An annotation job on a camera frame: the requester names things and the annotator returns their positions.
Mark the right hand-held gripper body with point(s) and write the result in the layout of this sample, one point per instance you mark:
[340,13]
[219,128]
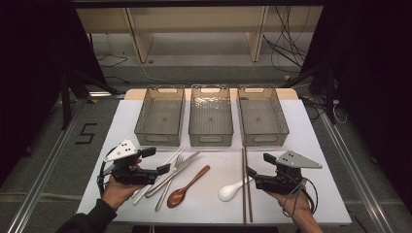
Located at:
[298,160]

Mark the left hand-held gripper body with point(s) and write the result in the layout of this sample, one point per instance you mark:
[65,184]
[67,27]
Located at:
[121,152]

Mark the silver metal chopstick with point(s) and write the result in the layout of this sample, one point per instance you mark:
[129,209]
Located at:
[173,156]
[142,195]

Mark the silver metal fork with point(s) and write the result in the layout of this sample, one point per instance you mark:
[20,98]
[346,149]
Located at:
[165,194]

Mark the silver metal knife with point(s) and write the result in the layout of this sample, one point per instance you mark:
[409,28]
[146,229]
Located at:
[189,160]

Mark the brown wooden chopstick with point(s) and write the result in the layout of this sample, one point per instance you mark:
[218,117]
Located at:
[244,200]
[249,207]

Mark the brown wooden spoon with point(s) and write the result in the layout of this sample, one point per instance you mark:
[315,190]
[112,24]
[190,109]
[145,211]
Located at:
[176,197]

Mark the white ceramic spoon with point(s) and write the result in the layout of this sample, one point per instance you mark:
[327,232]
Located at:
[226,192]

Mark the clear plastic bin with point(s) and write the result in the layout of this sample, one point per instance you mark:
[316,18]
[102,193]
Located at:
[260,118]
[160,118]
[210,119]

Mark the person's left hand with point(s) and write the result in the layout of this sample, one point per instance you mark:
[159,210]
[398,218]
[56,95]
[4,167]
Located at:
[118,194]

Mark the person's right hand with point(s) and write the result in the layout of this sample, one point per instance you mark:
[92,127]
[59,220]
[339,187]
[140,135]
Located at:
[296,204]

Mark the black metal stand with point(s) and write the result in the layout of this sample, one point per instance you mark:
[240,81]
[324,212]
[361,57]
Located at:
[329,97]

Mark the black tripod stand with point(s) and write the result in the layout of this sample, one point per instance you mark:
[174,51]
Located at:
[66,103]

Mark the black curtain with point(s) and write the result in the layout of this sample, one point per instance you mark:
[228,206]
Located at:
[32,64]
[372,64]

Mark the light wooden shelf unit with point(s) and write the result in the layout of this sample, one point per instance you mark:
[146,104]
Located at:
[194,17]

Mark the aluminium floor rail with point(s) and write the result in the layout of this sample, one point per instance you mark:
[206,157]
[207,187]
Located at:
[42,181]
[359,181]

